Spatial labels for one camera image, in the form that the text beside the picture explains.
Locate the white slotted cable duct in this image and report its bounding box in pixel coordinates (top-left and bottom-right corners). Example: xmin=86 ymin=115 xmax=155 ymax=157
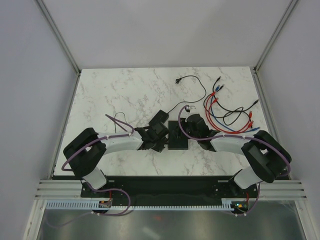
xmin=45 ymin=198 xmax=248 ymax=212

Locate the aluminium frame rail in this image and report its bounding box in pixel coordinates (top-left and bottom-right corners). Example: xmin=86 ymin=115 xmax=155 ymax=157
xmin=35 ymin=177 xmax=307 ymax=200

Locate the red ethernet cable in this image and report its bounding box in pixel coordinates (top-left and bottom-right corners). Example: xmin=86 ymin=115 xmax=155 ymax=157
xmin=204 ymin=91 xmax=255 ymax=135
xmin=207 ymin=97 xmax=254 ymax=133

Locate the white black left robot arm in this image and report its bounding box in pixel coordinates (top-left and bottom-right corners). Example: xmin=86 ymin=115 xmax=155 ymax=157
xmin=61 ymin=122 xmax=169 ymax=197

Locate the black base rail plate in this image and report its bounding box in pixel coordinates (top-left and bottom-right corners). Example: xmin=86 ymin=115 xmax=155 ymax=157
xmin=80 ymin=175 xmax=260 ymax=208

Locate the thin black power cord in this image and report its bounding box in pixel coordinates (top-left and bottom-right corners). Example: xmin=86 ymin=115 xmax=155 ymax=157
xmin=113 ymin=76 xmax=207 ymax=132

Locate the black ethernet cable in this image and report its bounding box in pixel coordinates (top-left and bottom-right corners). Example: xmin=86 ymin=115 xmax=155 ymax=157
xmin=203 ymin=84 xmax=255 ymax=127
xmin=211 ymin=76 xmax=260 ymax=113

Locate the blue ethernet cable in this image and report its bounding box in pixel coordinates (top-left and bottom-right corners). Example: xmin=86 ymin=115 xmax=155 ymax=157
xmin=209 ymin=84 xmax=261 ymax=133

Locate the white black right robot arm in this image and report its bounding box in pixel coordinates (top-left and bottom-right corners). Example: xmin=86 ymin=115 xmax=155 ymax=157
xmin=178 ymin=113 xmax=292 ymax=197

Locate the black network switch box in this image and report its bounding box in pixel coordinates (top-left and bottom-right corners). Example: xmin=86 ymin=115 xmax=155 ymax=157
xmin=168 ymin=120 xmax=189 ymax=151

